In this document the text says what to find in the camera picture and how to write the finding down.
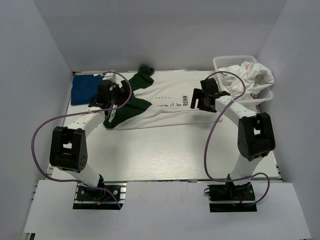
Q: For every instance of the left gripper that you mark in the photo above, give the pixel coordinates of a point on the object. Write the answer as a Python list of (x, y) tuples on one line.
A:
[(123, 95)]

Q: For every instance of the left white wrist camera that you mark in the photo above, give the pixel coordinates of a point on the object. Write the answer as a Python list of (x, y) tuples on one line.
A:
[(109, 77)]

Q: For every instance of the white green raglan t-shirt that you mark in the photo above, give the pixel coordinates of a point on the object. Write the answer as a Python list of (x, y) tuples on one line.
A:
[(160, 99)]

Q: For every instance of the folded blue t-shirt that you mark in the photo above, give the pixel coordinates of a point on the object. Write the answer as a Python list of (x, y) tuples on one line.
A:
[(83, 88)]

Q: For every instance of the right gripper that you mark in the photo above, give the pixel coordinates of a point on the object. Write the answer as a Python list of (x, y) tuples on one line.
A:
[(197, 95)]

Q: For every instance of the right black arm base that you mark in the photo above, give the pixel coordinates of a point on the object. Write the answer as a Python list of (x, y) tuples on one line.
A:
[(224, 199)]

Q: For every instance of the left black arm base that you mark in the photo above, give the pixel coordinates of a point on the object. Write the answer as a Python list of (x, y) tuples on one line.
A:
[(89, 199)]

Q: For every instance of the white plastic basket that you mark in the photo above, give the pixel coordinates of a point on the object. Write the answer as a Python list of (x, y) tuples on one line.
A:
[(226, 61)]

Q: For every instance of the white printed t-shirt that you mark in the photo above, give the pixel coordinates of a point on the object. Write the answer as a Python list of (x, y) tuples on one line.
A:
[(254, 76)]

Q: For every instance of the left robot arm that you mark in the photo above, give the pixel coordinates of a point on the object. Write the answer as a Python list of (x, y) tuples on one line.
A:
[(68, 150)]

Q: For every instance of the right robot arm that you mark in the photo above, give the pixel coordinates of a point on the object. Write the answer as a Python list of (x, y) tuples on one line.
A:
[(255, 136)]

